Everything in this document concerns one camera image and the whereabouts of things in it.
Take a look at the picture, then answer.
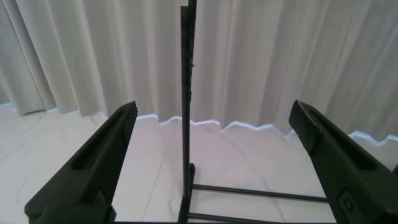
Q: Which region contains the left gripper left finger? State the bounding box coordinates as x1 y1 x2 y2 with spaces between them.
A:
24 100 139 224

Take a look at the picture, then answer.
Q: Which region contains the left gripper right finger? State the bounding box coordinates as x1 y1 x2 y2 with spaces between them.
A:
288 99 398 224

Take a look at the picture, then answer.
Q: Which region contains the black clothes rack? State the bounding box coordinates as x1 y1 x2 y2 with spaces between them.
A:
177 0 330 224

